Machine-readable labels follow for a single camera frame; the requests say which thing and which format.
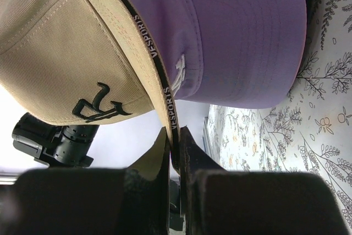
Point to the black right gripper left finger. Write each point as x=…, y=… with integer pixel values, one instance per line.
x=133, y=200

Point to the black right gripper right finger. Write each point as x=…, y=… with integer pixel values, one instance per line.
x=217, y=201

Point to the beige sport cap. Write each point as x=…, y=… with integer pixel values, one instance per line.
x=76, y=62

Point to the purple cap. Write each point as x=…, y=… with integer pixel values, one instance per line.
x=235, y=53

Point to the pink cap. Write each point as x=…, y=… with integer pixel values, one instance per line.
x=302, y=56

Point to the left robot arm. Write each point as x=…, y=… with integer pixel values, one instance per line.
x=54, y=146

